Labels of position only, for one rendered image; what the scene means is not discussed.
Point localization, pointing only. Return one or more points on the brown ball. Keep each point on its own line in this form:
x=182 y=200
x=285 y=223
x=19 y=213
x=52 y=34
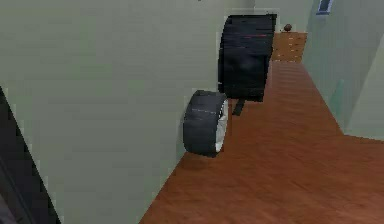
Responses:
x=287 y=27

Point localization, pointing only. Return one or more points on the black door frame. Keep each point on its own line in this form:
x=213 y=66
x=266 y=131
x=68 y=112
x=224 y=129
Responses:
x=20 y=180

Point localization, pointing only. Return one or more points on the blue framed picture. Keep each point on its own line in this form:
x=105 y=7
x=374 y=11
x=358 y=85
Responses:
x=324 y=6

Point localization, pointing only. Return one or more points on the brown wooden chest of drawers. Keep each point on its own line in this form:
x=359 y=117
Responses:
x=289 y=46

